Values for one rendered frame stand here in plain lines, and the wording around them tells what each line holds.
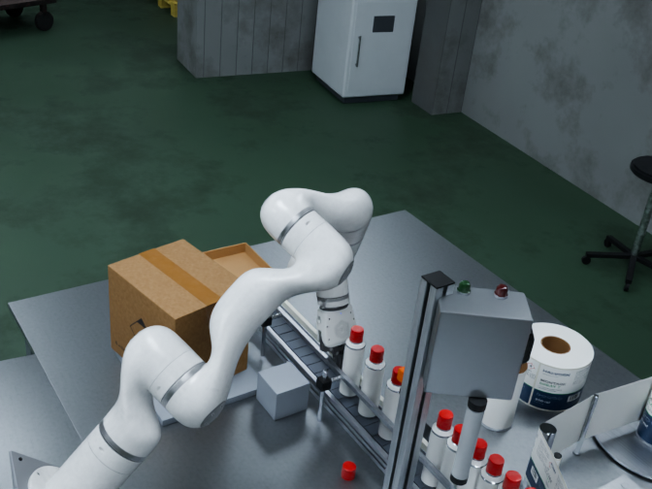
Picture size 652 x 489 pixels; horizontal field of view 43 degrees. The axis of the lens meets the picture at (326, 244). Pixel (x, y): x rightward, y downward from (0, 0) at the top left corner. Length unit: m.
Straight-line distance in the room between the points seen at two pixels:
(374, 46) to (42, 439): 4.88
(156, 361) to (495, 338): 0.66
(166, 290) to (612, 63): 3.96
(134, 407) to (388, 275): 1.30
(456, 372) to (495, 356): 0.08
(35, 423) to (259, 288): 0.79
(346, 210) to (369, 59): 4.84
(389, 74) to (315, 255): 5.09
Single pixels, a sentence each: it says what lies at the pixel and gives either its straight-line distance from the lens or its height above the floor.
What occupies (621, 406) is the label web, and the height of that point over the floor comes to 0.99.
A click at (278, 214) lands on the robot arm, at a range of 1.66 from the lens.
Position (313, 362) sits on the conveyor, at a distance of 2.30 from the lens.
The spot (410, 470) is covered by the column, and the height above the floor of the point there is 1.03.
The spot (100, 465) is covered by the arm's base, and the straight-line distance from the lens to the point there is 1.78.
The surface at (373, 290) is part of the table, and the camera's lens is 2.71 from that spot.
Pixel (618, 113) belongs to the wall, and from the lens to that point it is 5.54.
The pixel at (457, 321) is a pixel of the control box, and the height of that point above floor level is 1.46.
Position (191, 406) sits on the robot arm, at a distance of 1.67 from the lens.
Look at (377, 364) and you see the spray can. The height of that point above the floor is 1.05.
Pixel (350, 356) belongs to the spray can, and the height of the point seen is 1.01.
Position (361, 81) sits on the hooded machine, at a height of 0.19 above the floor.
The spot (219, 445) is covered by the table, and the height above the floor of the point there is 0.83.
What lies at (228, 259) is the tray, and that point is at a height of 0.83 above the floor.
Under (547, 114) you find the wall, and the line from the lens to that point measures 6.00.
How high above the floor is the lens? 2.30
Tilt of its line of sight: 30 degrees down
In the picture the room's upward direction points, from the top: 6 degrees clockwise
